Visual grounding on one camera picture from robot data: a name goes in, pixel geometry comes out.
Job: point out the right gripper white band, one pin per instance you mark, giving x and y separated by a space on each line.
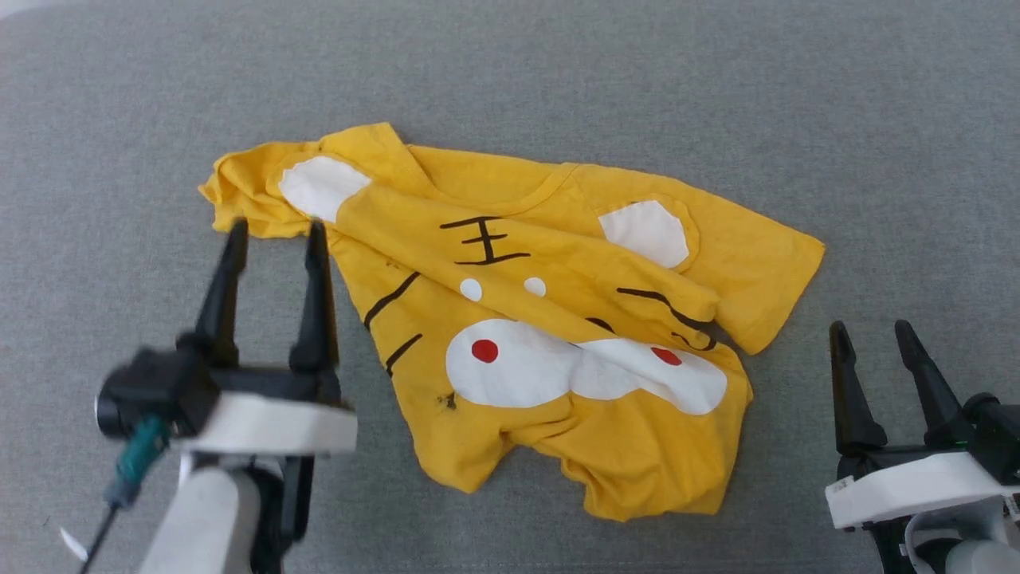
916 486

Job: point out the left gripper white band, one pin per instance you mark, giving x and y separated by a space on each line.
271 422

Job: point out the yellow tiger print t-shirt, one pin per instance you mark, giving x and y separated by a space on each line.
637 430

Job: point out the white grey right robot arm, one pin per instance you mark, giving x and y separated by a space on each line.
980 558

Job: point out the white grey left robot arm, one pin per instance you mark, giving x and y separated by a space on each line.
207 518

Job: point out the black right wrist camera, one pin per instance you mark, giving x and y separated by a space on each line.
996 434

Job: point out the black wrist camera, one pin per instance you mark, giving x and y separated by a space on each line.
996 434
159 391

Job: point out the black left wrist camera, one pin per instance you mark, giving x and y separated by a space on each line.
159 391

